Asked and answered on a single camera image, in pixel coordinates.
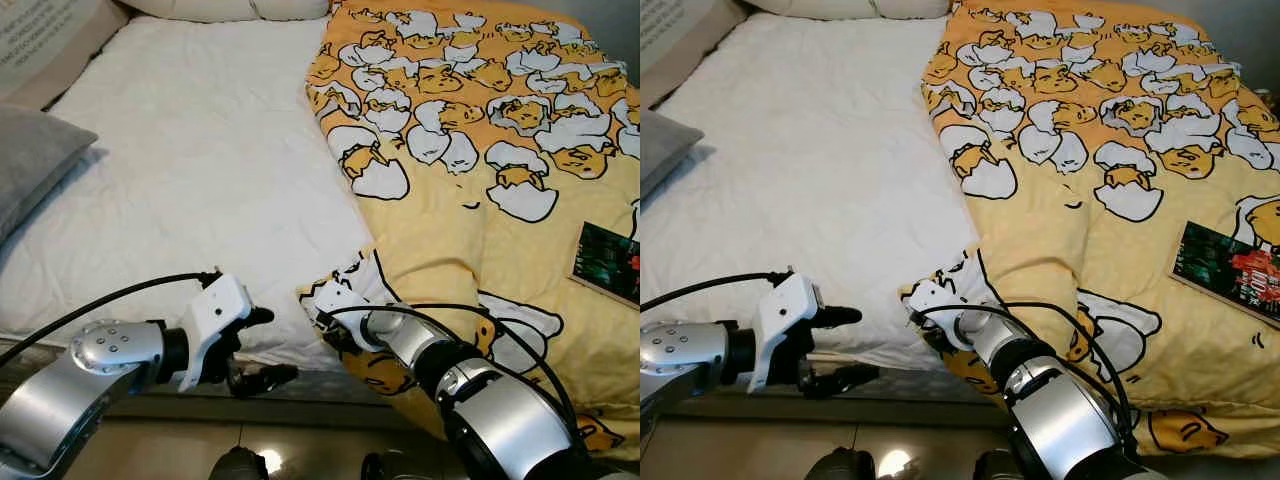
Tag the grey pillow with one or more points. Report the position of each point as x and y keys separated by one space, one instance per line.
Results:
x=35 y=165
x=660 y=150

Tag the grey patterned mattress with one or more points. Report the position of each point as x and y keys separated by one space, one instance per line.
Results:
x=900 y=395
x=250 y=392

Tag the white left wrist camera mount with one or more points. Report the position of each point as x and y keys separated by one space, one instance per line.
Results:
x=215 y=315
x=785 y=310

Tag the white quilted mattress cover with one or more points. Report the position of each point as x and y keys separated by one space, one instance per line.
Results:
x=810 y=180
x=200 y=180

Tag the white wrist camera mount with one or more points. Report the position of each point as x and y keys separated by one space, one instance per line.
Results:
x=340 y=300
x=935 y=297
x=785 y=310
x=215 y=315

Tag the yellow egg print blanket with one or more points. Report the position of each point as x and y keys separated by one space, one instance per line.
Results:
x=450 y=250
x=1060 y=250

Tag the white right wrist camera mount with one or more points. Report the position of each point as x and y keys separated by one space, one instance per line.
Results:
x=935 y=297
x=340 y=300

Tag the grey robot right leg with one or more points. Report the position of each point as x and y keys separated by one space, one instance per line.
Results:
x=998 y=467
x=395 y=467

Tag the short beige pillow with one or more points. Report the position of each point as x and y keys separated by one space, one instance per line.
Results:
x=290 y=8
x=915 y=8

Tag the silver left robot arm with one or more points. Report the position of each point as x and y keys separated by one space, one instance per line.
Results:
x=60 y=400
x=680 y=360

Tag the long beige pillow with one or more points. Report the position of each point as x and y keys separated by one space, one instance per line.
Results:
x=190 y=8
x=810 y=6

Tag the grey printed headboard cushion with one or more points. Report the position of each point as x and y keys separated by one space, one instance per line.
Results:
x=40 y=40
x=675 y=30

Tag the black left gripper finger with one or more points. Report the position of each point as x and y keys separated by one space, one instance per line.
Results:
x=850 y=378
x=257 y=317
x=265 y=379
x=840 y=316

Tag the dark cover book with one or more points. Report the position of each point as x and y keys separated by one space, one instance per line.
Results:
x=610 y=265
x=1225 y=270

